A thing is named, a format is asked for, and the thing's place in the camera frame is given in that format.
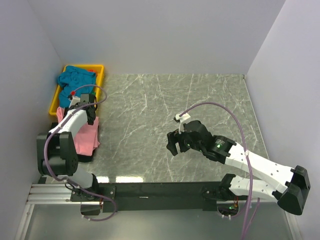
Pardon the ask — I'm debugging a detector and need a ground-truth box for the pink t shirt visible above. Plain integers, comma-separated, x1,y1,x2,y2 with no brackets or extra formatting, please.
50,107,100,156

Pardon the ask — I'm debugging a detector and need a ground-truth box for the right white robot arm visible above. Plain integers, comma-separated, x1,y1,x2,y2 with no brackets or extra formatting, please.
166,120,311,216

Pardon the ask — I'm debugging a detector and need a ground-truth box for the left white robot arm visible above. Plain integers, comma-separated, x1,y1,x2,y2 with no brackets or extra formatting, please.
36,93,100,201

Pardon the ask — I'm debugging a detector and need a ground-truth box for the teal t shirt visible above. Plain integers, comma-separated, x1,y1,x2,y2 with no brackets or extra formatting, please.
57,65,97,108

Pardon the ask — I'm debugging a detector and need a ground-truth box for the yellow plastic bin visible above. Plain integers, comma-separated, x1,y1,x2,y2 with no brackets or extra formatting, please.
48,64,105,117

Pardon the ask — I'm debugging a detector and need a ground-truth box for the folded black t shirt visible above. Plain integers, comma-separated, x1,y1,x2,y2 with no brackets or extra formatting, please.
50,121,96,164

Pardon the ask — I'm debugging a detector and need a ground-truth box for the black base beam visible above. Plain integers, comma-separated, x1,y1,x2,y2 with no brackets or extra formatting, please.
70,181,240,217

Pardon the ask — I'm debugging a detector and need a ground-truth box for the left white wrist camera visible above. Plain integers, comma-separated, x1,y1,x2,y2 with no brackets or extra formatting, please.
68,91,81,108

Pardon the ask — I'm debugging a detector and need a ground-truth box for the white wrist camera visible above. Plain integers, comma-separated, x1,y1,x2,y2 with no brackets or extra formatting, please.
68,91,81,108
174,113,191,124

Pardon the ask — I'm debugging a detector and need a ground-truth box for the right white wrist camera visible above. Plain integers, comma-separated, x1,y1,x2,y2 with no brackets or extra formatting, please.
174,113,191,124

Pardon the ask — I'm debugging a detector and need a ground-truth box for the aluminium rail frame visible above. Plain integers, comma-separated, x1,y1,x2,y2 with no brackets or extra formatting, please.
16,180,303,240

